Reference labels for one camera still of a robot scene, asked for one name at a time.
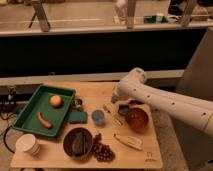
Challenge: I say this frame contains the black-handled tool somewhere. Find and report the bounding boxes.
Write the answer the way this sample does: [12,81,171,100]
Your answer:
[128,100,144,106]

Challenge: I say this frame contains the yellow-red apple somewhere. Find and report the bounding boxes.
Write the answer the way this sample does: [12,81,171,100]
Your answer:
[50,95,62,108]

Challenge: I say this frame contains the white paper cup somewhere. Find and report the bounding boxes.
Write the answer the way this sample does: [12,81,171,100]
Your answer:
[15,134,40,155]

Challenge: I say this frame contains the orange sausage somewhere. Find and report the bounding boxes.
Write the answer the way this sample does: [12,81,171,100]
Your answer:
[37,112,52,129]

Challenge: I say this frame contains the black cables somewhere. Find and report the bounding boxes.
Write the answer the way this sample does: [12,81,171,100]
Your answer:
[0,85,21,154]

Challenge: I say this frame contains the orange-red bowl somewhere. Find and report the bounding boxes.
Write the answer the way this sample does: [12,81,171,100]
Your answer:
[125,107,149,132]

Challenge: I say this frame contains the green plastic tray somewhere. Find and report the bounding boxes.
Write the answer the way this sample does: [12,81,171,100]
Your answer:
[13,85,75,138]

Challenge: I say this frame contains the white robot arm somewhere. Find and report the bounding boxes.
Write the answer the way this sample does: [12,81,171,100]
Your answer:
[111,68,213,137]

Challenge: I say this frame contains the blue plastic cup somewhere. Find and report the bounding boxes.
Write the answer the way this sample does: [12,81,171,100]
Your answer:
[92,110,105,126]

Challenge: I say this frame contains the green sponge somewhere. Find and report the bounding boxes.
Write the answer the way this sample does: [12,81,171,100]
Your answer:
[68,111,87,124]

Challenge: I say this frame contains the bunch of dark grapes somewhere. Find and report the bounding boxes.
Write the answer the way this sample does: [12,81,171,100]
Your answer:
[92,134,115,162]

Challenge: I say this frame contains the small metal can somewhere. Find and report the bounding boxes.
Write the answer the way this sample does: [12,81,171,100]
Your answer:
[72,97,83,111]

